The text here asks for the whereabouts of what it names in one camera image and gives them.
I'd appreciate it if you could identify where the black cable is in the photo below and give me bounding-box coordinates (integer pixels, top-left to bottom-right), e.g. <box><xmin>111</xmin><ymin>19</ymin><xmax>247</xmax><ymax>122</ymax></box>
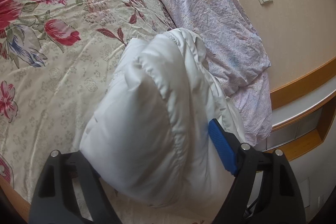
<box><xmin>245</xmin><ymin>198</ymin><xmax>263</xmax><ymax>217</ymax></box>

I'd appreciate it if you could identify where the wooden bedside shelf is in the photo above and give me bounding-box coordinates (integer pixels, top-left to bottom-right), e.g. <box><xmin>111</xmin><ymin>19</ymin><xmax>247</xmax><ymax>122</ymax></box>
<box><xmin>264</xmin><ymin>57</ymin><xmax>336</xmax><ymax>161</ymax></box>

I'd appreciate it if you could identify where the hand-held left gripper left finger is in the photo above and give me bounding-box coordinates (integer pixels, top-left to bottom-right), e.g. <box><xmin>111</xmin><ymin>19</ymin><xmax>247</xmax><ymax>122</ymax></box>
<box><xmin>28</xmin><ymin>150</ymin><xmax>122</xmax><ymax>224</ymax></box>

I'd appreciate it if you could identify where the floral bed blanket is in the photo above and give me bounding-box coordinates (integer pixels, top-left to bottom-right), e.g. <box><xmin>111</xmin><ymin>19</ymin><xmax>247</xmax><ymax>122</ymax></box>
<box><xmin>0</xmin><ymin>0</ymin><xmax>179</xmax><ymax>224</ymax></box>

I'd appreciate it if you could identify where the pink patterned pillow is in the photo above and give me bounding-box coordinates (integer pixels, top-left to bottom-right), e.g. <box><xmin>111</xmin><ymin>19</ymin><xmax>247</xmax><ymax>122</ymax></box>
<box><xmin>132</xmin><ymin>0</ymin><xmax>273</xmax><ymax>146</ymax></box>

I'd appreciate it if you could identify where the white puffer jacket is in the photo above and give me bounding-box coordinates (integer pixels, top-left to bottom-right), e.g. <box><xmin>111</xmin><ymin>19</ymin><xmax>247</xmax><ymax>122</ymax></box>
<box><xmin>79</xmin><ymin>27</ymin><xmax>254</xmax><ymax>207</ymax></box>

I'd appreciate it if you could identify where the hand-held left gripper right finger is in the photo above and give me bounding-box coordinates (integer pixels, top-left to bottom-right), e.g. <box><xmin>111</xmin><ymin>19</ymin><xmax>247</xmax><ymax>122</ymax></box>
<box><xmin>208</xmin><ymin>118</ymin><xmax>307</xmax><ymax>224</ymax></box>

